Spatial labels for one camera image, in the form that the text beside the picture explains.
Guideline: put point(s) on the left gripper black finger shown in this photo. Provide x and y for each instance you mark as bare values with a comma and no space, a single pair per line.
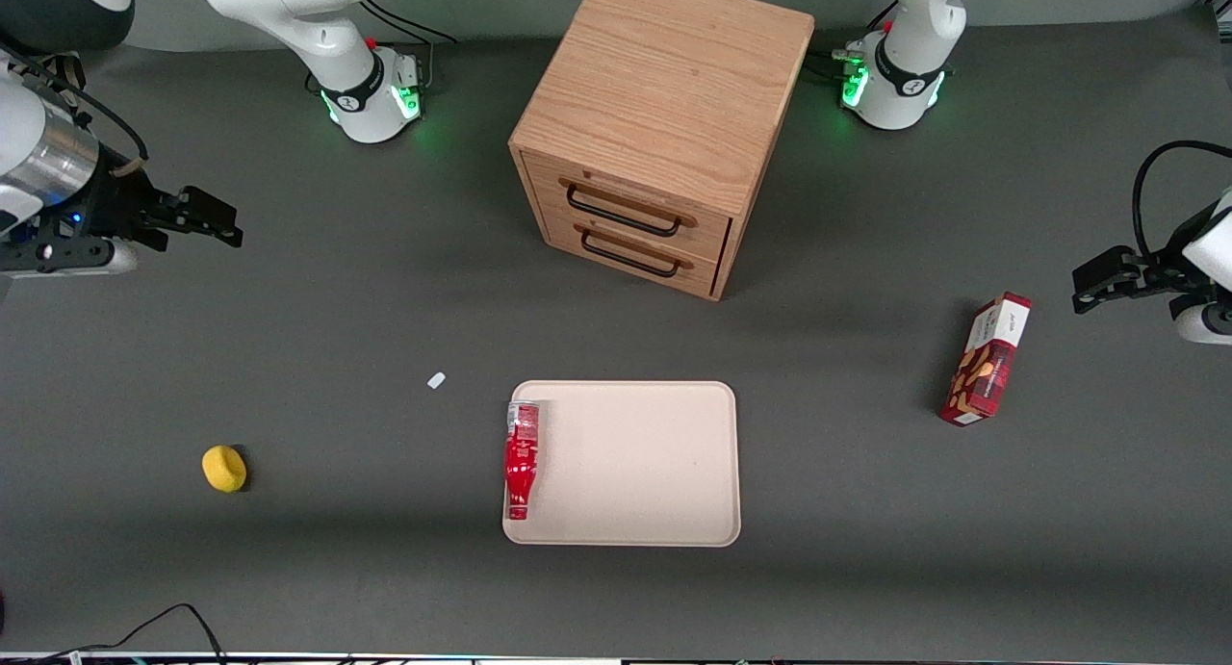
1107,275

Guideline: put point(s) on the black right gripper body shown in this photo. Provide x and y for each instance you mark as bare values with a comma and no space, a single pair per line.
114,206

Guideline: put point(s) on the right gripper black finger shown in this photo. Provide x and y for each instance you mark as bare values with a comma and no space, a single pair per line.
202,215

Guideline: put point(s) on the red coke bottle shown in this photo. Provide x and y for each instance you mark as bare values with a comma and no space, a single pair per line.
521,463

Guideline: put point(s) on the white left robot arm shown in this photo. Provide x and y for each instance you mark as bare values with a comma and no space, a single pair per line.
905,68

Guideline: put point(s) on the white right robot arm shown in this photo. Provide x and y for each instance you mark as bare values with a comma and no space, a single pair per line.
289,11

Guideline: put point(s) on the beige rectangular tray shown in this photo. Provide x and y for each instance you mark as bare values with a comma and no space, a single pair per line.
645,463

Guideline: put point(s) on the red tartan shortbread box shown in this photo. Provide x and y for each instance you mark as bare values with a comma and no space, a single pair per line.
987,367

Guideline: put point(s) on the small white plastic piece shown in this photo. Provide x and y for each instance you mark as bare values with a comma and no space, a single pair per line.
436,380

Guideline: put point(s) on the wooden drawer front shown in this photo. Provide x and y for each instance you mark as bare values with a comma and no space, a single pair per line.
698,272
707,234

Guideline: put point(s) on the wooden drawer cabinet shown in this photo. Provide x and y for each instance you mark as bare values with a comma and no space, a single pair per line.
664,78

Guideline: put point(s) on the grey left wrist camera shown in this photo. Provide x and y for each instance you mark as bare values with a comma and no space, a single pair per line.
1198,326

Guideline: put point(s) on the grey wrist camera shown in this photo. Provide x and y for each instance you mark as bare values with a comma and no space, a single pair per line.
1198,326
67,259

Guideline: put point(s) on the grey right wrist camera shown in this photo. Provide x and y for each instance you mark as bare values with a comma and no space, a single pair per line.
67,259

